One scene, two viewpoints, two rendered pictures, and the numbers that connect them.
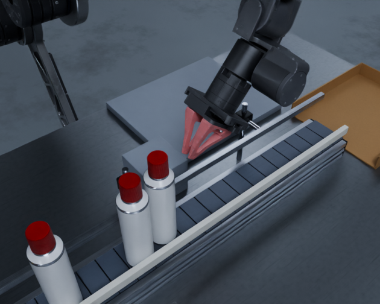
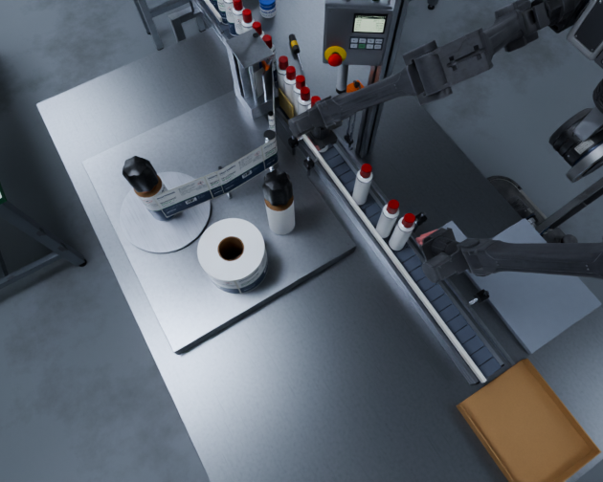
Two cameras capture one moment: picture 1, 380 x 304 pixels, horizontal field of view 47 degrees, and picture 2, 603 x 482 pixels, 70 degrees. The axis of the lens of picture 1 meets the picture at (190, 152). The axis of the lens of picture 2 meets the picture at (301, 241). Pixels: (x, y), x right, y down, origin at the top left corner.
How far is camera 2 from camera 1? 0.88 m
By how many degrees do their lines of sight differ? 53
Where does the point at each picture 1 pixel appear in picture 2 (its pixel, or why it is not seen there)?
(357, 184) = (440, 384)
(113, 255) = not seen: hidden behind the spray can
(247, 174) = (441, 299)
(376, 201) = (424, 392)
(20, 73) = not seen: outside the picture
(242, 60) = (453, 248)
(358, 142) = (486, 405)
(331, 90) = (559, 409)
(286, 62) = (439, 264)
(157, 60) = not seen: outside the picture
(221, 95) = (437, 242)
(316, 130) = (488, 363)
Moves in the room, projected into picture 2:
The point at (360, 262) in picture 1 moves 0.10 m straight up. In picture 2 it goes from (377, 359) to (382, 355)
